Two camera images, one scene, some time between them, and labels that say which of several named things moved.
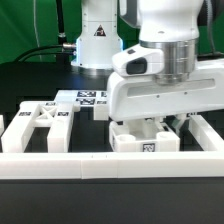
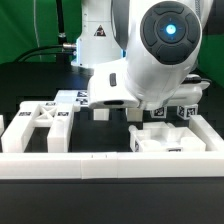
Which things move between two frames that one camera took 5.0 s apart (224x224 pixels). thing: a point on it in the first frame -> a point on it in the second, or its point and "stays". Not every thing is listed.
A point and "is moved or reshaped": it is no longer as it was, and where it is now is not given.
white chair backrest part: [58, 115] stays
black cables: [66, 49] stays
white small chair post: [101, 110] stays
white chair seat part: [143, 135] is moved or reshaped
